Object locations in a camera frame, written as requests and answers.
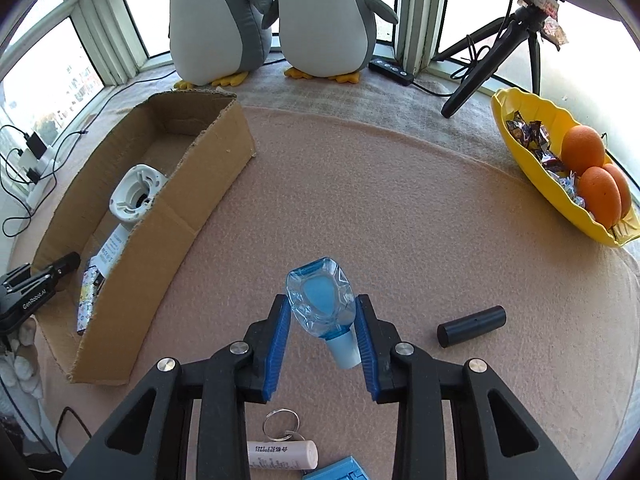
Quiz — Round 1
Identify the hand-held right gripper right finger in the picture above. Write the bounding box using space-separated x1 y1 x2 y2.
354 295 581 480

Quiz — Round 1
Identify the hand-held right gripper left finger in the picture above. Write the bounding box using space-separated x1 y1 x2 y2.
75 294 292 480

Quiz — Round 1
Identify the grey white penguin plush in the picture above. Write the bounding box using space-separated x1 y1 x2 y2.
262 0 399 84
167 0 275 92

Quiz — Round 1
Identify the pile of wrapped candies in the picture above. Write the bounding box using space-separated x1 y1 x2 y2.
505 111 596 211

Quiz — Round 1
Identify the metal key ring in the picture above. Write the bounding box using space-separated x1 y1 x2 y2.
262 409 303 443

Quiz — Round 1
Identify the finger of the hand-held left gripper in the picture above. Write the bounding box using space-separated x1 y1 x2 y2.
30 252 81 286

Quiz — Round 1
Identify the yellow bowl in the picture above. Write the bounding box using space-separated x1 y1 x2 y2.
491 87 640 248

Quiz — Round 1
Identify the white power adapter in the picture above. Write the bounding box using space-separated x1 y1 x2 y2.
90 225 131 278

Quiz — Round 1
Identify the blue plastic box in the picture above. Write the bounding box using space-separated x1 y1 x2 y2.
302 456 371 480

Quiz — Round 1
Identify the pink blanket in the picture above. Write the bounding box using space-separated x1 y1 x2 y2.
10 67 640 480

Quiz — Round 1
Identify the white power strip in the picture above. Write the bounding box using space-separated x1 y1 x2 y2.
20 147 61 211

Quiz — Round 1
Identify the black cable with loose connector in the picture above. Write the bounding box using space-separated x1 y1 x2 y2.
52 130 90 173

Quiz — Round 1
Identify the black socket strip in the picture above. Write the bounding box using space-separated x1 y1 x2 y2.
368 57 415 86

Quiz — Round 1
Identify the white window post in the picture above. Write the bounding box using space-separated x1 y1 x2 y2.
60 0 151 86
395 0 451 76

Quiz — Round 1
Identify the cardboard box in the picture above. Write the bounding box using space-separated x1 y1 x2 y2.
31 89 257 386

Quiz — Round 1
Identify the black tripod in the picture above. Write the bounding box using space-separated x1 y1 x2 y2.
432 0 561 118

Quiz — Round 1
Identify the black cylinder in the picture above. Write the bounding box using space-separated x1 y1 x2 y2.
436 305 507 348

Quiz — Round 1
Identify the white tube bottle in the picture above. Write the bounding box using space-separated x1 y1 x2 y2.
247 440 319 471

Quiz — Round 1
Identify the clear blue bottle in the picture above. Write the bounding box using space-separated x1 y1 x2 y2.
285 256 362 371

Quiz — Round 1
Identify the white round travel adapter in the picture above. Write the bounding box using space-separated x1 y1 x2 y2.
109 164 168 233

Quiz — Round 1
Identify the orange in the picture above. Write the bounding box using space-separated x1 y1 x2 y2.
561 125 606 176
602 162 632 218
577 166 622 228

